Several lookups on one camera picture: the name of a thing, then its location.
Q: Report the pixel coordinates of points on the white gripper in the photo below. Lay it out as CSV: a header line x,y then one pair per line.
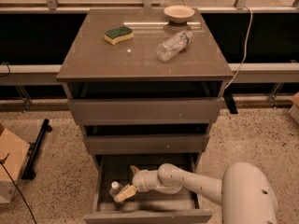
x,y
140,180

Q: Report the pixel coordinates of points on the small blue plastic bottle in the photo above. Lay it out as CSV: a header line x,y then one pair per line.
x,y
115,189

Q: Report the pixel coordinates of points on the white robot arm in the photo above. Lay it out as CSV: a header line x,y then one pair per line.
x,y
243,193

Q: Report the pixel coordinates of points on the grey open bottom drawer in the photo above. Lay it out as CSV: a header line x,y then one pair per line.
x,y
144,208

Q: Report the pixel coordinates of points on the grey middle drawer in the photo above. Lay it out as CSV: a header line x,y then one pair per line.
x,y
146,144

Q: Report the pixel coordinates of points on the grey top drawer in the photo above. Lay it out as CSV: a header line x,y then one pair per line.
x,y
144,112

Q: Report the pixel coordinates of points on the grey drawer cabinet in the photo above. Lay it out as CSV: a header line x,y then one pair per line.
x,y
96,70

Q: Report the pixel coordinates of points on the clear crushed water bottle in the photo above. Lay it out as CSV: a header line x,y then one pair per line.
x,y
174,45

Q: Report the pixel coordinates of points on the black tripod leg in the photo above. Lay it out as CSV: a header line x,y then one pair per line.
x,y
29,172

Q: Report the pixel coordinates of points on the cardboard box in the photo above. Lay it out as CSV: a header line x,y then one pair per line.
x,y
13,150

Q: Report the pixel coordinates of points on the green yellow sponge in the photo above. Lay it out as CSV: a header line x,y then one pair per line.
x,y
116,35

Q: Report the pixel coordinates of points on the beige ceramic bowl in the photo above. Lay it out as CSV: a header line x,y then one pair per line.
x,y
179,14

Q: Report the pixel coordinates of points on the brown box at right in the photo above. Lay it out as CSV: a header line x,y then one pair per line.
x,y
294,110

